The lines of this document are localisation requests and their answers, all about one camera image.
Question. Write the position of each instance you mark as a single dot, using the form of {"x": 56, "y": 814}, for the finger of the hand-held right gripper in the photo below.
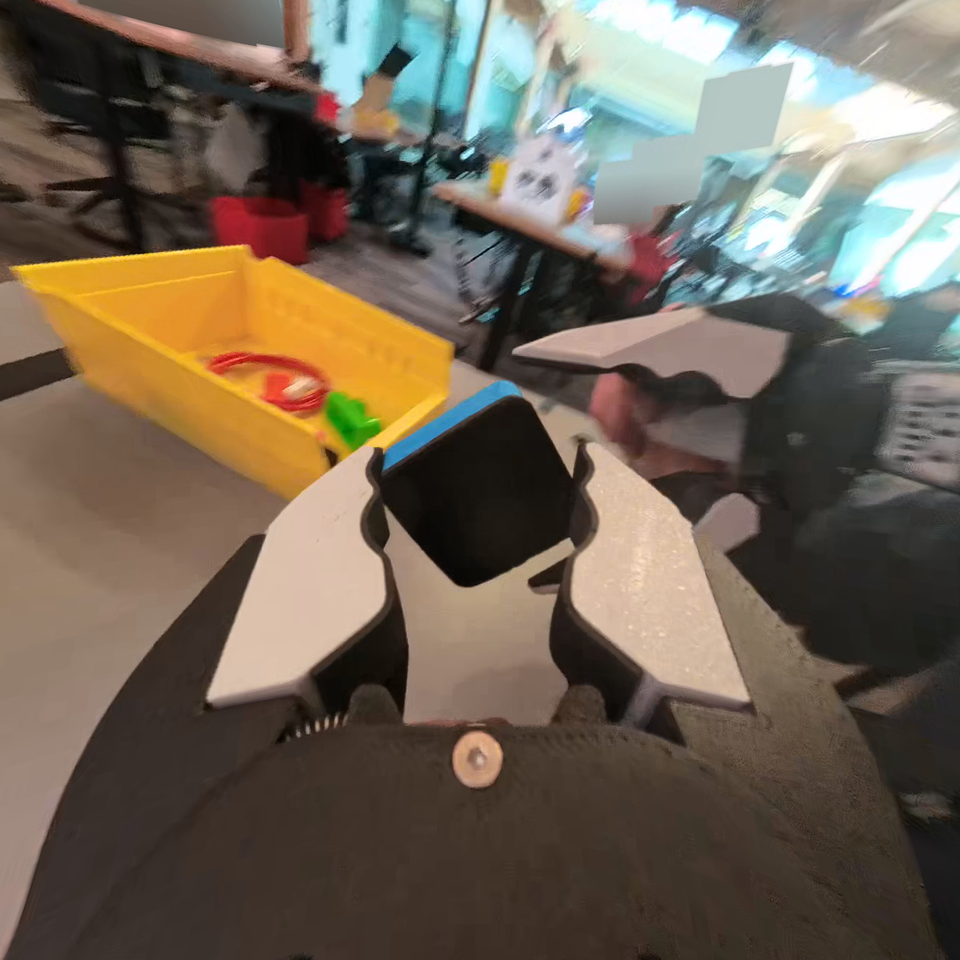
{"x": 731, "y": 521}
{"x": 675, "y": 345}

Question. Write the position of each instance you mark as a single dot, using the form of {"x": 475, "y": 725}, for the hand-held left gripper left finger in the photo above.
{"x": 315, "y": 592}

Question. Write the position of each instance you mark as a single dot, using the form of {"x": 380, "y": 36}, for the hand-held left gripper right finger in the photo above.
{"x": 652, "y": 600}

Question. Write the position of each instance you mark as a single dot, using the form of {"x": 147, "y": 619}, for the blue black felt eraser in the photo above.
{"x": 480, "y": 495}

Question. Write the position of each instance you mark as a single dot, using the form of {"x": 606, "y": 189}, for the yellow plastic bin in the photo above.
{"x": 165, "y": 315}

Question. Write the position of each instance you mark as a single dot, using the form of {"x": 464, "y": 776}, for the person's right forearm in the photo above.
{"x": 885, "y": 577}

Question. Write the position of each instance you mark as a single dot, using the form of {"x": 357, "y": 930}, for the person's right hand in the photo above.
{"x": 622, "y": 412}

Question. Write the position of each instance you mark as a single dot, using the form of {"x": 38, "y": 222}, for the green plastic block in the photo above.
{"x": 349, "y": 420}

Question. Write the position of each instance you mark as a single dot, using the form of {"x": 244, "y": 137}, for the wooden work table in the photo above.
{"x": 525, "y": 225}

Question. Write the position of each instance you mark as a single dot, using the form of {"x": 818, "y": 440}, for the small red plastic piece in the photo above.
{"x": 275, "y": 386}

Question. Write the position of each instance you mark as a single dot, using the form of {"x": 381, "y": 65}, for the white box with glasses print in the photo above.
{"x": 536, "y": 180}

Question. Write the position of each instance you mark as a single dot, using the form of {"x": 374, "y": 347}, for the small yellow bin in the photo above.
{"x": 498, "y": 176}

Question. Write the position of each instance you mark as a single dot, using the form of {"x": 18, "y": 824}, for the black floor lamp pole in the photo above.
{"x": 427, "y": 150}

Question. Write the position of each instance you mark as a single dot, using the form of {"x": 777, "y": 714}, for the red fabric bin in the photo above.
{"x": 326, "y": 210}
{"x": 259, "y": 229}

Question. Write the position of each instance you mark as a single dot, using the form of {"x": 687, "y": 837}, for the hanging white paper sheet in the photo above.
{"x": 234, "y": 146}

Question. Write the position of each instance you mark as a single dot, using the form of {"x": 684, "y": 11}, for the long wooden workbench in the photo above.
{"x": 150, "y": 37}

